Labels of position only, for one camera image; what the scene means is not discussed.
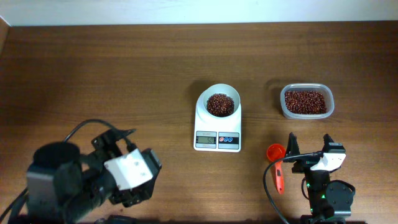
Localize orange measuring scoop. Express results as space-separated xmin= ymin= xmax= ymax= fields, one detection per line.
xmin=266 ymin=144 xmax=285 ymax=195

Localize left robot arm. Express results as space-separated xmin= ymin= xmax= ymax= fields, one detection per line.
xmin=8 ymin=129 xmax=162 ymax=223

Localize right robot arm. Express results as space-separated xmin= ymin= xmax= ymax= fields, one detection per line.
xmin=285 ymin=133 xmax=356 ymax=223

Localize white digital kitchen scale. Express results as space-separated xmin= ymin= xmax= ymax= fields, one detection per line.
xmin=193 ymin=96 xmax=242 ymax=152

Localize clear plastic container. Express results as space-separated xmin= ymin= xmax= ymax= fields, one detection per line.
xmin=280 ymin=83 xmax=335 ymax=119

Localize red beans in container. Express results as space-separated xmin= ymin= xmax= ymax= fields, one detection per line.
xmin=284 ymin=91 xmax=327 ymax=114

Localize red beans in bowl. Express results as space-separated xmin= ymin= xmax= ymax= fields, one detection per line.
xmin=206 ymin=93 xmax=234 ymax=117

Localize white round bowl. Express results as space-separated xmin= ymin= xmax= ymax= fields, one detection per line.
xmin=200 ymin=83 xmax=241 ymax=118

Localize right black cable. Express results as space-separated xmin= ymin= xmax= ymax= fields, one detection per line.
xmin=262 ymin=151 xmax=324 ymax=224

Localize black cable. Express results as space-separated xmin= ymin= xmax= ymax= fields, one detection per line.
xmin=0 ymin=118 xmax=137 ymax=223
xmin=262 ymin=151 xmax=324 ymax=224

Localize left black cable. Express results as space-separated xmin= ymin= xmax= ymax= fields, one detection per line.
xmin=0 ymin=118 xmax=137 ymax=223

